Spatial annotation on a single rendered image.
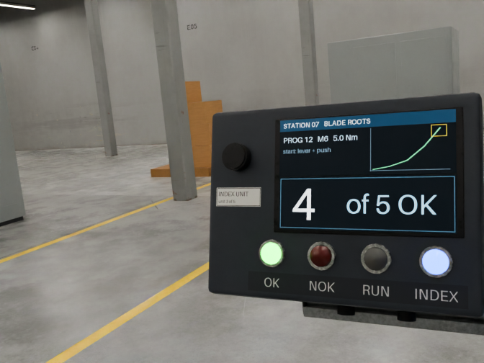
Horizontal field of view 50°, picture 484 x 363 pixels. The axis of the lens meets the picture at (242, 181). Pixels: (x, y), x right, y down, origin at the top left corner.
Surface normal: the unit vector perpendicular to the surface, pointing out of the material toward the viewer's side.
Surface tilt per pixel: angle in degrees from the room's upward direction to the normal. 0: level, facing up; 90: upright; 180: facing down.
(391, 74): 90
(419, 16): 90
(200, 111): 90
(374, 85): 90
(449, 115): 75
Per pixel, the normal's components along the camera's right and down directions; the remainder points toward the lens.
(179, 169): -0.47, 0.18
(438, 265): -0.38, -0.01
